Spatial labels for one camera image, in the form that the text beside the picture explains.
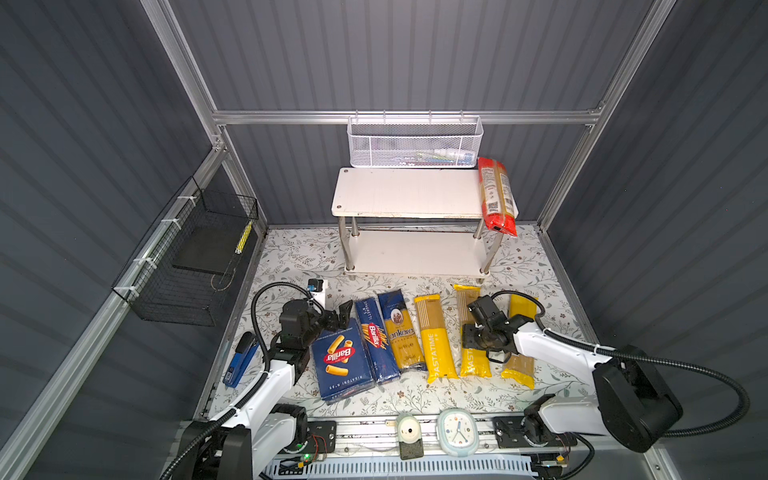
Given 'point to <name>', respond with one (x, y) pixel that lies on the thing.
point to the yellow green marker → (243, 238)
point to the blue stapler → (246, 347)
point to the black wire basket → (180, 272)
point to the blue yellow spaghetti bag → (403, 332)
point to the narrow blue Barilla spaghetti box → (385, 367)
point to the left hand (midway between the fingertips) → (336, 299)
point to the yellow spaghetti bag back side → (519, 369)
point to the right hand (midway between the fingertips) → (473, 339)
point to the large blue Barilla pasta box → (342, 362)
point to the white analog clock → (457, 432)
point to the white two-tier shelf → (413, 222)
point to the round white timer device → (410, 438)
